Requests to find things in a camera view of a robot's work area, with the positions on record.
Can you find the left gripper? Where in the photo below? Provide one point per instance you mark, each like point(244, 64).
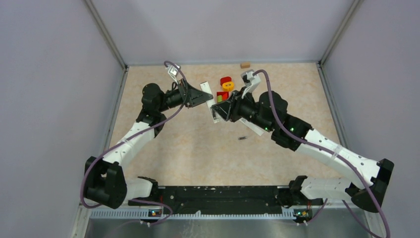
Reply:
point(193, 96)

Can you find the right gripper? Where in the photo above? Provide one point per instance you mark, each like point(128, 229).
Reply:
point(225, 109)

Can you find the white rectangular stick device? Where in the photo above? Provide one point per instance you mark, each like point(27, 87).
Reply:
point(210, 101)

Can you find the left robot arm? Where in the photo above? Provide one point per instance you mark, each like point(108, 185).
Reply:
point(104, 180)

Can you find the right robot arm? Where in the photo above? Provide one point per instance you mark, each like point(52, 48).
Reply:
point(363, 181)

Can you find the red toy brick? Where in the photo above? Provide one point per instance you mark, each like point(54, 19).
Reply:
point(225, 95)

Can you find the red toy block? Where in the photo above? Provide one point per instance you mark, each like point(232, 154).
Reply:
point(225, 80)

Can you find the small wooden block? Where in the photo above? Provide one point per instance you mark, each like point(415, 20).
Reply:
point(245, 65)

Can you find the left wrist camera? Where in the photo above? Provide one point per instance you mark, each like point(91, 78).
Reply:
point(173, 71)

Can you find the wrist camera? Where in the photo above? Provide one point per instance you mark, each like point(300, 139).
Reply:
point(251, 81)
point(173, 71)

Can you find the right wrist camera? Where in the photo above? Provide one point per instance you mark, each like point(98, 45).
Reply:
point(251, 81)

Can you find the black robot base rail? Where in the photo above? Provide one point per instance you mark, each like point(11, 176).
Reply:
point(229, 200)

